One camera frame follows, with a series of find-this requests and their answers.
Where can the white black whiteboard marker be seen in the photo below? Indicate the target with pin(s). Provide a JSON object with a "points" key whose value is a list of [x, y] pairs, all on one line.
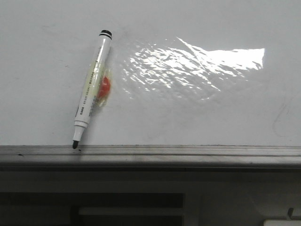
{"points": [[91, 86]]}

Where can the white whiteboard surface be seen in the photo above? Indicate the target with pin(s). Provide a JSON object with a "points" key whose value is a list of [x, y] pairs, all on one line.
{"points": [[183, 72]]}

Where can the white box bottom right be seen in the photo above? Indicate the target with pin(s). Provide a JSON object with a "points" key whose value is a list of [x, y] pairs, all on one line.
{"points": [[281, 222]]}

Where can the grey aluminium whiteboard frame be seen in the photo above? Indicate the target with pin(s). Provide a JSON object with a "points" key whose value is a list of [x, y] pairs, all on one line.
{"points": [[151, 157]]}

